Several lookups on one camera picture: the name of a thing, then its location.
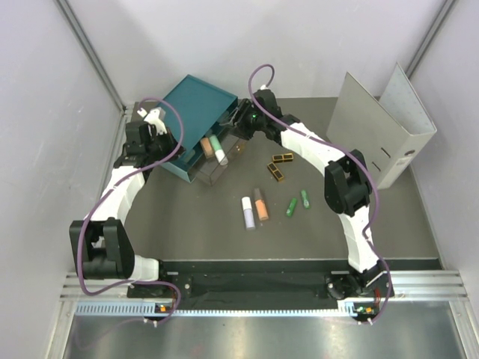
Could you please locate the aluminium rail frame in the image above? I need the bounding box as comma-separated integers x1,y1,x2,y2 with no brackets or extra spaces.
59,271,469,304

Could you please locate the foundation bottle black cap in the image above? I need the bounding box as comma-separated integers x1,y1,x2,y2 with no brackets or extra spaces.
200,137,215,159

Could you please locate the gold black lipstick upper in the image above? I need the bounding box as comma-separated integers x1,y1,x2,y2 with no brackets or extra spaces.
272,153,294,164

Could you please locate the green mascara tube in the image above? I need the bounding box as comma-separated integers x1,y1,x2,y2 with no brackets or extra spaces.
301,190,311,209
286,197,298,217

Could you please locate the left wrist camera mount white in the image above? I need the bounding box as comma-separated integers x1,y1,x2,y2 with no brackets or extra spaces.
137,107,168,135

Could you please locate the purple cable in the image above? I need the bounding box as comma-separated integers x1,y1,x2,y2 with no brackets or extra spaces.
248,65,392,325
74,96,186,326

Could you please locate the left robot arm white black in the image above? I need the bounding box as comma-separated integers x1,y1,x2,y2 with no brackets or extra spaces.
69,120,183,297

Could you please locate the white cable duct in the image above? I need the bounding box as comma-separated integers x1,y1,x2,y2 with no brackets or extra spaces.
74,298,379,319

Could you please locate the white lavender tube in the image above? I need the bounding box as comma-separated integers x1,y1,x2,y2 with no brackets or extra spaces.
241,197,256,230

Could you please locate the orange tube grey cap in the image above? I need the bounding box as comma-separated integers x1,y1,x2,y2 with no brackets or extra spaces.
254,188,269,221

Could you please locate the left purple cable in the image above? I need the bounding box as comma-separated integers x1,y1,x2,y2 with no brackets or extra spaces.
74,96,186,326

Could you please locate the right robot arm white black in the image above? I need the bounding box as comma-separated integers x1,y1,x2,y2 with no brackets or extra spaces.
220,88,384,299

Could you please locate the green mascara tube right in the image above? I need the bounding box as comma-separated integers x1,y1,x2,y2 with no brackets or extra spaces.
301,190,311,209

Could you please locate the gold black lipstick lower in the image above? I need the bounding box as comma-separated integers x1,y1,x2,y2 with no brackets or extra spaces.
267,162,284,182

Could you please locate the gold black lipstick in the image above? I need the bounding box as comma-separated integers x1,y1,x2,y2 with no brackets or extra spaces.
267,162,284,182
272,153,294,164

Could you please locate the green tube white cap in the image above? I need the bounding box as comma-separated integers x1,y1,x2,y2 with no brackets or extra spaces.
209,135,228,166

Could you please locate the green mascara tube left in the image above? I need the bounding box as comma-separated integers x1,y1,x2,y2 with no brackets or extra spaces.
286,197,298,217

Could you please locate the grey ring binder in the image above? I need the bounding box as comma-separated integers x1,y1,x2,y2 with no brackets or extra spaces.
326,65,436,189

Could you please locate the clear drawer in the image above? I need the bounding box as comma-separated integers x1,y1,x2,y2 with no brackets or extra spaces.
192,129,246,186

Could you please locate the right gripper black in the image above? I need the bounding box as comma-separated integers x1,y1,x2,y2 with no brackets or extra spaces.
221,99,267,141

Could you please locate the teal drawer organizer box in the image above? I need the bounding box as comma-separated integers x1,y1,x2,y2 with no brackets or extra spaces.
162,75,238,183

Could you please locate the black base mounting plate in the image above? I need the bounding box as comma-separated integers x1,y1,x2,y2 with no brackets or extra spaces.
126,260,396,300

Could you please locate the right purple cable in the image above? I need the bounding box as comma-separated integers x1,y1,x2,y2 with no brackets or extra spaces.
248,65,392,325

